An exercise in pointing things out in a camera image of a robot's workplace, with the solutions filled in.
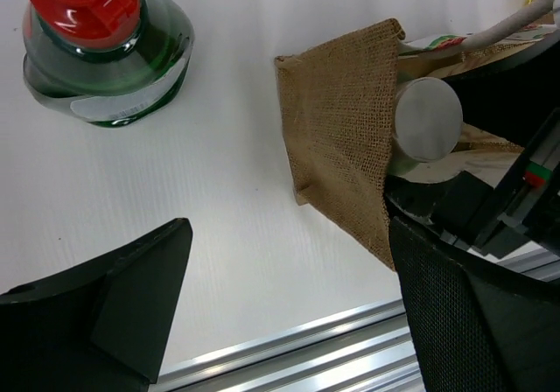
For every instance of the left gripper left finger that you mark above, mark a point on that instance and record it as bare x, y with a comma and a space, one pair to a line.
102, 325

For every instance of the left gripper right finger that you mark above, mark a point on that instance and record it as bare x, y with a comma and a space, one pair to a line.
475, 325

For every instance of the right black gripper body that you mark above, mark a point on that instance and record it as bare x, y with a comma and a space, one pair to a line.
507, 193

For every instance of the dark green red-capped bottle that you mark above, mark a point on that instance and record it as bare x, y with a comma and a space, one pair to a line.
107, 62

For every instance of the pale green white-capped bottle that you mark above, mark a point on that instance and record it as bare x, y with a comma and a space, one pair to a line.
428, 122

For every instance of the burlap watermelon canvas bag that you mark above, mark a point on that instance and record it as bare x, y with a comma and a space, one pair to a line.
337, 107

